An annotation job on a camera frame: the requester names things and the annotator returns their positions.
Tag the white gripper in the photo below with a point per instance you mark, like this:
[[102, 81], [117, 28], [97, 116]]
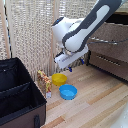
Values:
[[70, 59]]

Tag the yellow bowl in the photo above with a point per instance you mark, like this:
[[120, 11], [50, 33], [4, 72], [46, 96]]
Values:
[[59, 79]]

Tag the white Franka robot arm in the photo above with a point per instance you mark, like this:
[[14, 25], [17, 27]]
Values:
[[83, 28]]

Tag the blue bowl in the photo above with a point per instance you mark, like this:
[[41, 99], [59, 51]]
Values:
[[68, 92]]

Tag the dark brown drawer cabinet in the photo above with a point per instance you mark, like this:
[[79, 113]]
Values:
[[116, 18]]

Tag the colourful snack box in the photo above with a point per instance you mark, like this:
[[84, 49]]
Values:
[[44, 83]]

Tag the beige woven folding screen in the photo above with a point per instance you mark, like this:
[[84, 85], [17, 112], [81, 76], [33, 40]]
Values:
[[30, 33]]

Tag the black fabric storage box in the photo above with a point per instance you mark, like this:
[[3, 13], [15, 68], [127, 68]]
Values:
[[16, 100]]

